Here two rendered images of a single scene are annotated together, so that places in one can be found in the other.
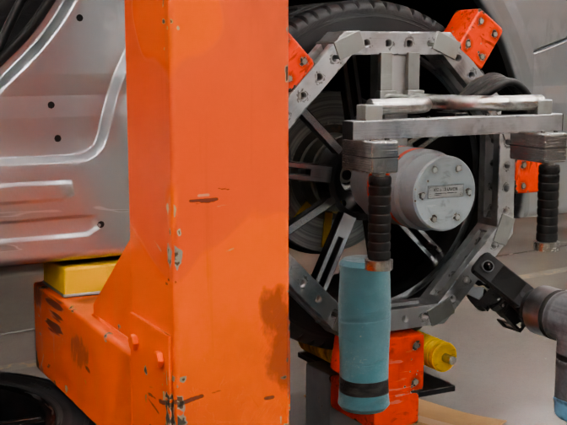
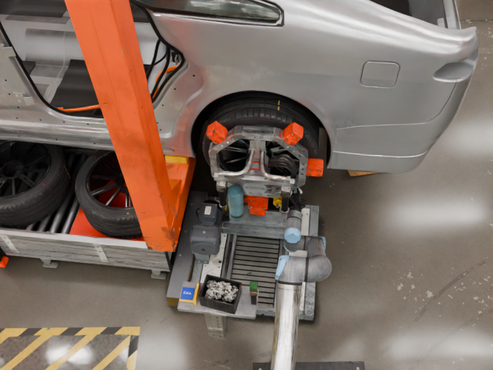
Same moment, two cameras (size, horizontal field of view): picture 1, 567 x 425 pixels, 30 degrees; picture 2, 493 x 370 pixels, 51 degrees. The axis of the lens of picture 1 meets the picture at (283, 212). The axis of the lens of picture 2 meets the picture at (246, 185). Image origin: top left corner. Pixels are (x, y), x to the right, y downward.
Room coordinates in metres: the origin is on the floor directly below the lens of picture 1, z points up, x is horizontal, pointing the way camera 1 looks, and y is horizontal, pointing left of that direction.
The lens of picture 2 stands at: (0.36, -1.24, 3.10)
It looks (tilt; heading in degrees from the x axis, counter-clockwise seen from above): 53 degrees down; 36
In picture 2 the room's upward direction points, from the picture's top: 2 degrees counter-clockwise
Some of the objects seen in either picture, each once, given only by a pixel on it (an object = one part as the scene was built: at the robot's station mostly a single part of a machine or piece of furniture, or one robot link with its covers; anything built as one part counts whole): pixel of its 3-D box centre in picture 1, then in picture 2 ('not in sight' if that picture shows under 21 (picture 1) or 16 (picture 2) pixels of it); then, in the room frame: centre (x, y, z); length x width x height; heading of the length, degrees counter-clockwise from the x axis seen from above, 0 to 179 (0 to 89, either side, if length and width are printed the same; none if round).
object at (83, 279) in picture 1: (90, 272); (177, 152); (1.81, 0.34, 0.71); 0.14 x 0.14 x 0.05; 28
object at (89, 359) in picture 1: (123, 298); (172, 175); (1.66, 0.26, 0.69); 0.52 x 0.17 x 0.35; 28
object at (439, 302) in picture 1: (387, 182); (258, 164); (1.91, -0.19, 0.85); 0.54 x 0.07 x 0.54; 118
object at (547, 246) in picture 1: (548, 205); (285, 202); (1.78, -0.45, 0.83); 0.04 x 0.04 x 0.16
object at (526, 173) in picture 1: (521, 173); (314, 167); (2.06, -0.47, 0.85); 0.09 x 0.08 x 0.07; 118
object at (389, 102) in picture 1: (380, 84); (236, 158); (1.75, -0.16, 1.03); 0.19 x 0.18 x 0.11; 28
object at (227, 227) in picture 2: not in sight; (260, 211); (2.06, -0.11, 0.13); 0.50 x 0.36 x 0.10; 118
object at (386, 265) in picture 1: (379, 219); (222, 197); (1.62, -0.15, 0.83); 0.04 x 0.04 x 0.16
